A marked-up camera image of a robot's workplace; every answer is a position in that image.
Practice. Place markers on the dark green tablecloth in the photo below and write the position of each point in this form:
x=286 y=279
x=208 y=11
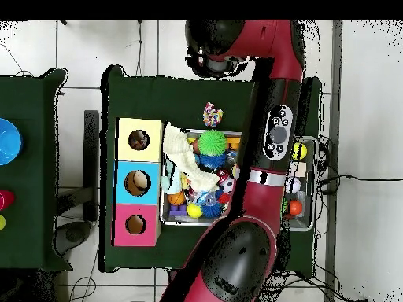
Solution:
x=31 y=94
x=157 y=100

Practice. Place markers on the black and white soccer ball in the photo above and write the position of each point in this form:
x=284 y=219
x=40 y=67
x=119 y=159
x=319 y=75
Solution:
x=227 y=185

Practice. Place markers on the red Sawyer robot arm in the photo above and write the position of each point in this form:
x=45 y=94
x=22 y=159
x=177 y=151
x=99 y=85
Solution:
x=261 y=201

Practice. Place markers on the orange mini basketball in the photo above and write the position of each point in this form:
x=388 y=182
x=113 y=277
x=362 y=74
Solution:
x=176 y=198

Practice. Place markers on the cream fluffy cloth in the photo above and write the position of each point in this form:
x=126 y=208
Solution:
x=182 y=154

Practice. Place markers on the orange plastic compartment tray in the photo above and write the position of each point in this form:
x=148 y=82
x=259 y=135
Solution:
x=233 y=143

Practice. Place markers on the blue bowl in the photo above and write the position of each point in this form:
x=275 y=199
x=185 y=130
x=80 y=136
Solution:
x=9 y=141

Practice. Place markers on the large colourful patterned cloth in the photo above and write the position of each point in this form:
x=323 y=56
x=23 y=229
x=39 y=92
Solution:
x=139 y=140

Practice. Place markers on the red cup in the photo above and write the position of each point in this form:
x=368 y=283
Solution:
x=6 y=199

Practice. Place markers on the yellow ball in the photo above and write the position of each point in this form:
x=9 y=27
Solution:
x=194 y=210
x=299 y=151

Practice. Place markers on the wooden box with three holes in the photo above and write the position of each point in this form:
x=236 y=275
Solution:
x=156 y=151

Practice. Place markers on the small yellow object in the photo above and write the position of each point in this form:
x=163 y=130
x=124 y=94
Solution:
x=2 y=222

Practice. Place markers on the blue spiky rubber ball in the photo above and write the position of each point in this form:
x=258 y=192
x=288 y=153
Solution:
x=212 y=160

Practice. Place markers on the white baseball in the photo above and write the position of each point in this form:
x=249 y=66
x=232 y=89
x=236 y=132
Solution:
x=292 y=185

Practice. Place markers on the colourful geometric print cloth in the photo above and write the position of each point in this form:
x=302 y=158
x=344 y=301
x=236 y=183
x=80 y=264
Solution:
x=212 y=114

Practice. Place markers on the green spiky rubber ball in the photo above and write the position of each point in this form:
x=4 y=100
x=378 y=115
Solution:
x=212 y=143

